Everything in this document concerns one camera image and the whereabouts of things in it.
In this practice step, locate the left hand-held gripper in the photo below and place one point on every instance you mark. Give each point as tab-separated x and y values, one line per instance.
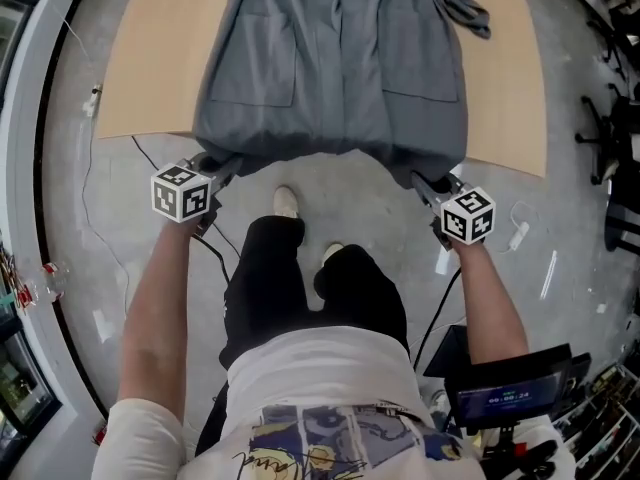
180	193

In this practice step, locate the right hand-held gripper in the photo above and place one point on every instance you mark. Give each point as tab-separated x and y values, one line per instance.
467	215

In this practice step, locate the grey robe with belt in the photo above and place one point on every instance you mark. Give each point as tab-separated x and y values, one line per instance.
330	68

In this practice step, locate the person's right forearm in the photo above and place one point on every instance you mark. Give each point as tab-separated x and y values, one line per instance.
487	303

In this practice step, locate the person's left forearm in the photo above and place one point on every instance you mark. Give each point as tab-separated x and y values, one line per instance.
160	308

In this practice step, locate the person's left shoe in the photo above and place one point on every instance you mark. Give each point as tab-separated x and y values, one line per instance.
286	202

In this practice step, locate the person's shoe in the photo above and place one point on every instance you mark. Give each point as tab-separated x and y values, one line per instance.
332	253
286	202

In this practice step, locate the white power strip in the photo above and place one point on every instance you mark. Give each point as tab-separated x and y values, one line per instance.
94	100
520	234

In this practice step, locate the person's right shoe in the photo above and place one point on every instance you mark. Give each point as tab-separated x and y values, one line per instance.
332	253

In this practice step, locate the person's black trousers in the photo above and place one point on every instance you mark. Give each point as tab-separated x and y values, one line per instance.
280	288

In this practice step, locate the black office chair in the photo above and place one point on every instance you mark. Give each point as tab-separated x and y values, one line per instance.
617	38
617	133

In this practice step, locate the clear plastic bottle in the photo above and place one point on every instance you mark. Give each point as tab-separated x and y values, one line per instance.
50	283

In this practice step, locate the black framed glass window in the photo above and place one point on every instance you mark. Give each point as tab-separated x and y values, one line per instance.
15	218

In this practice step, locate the person's white printed t-shirt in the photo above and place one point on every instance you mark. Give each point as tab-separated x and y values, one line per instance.
320	363

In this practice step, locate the black monitor screen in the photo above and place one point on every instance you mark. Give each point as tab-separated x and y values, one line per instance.
510	398

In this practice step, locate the black monitor mount rig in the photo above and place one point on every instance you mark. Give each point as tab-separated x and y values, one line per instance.
515	453

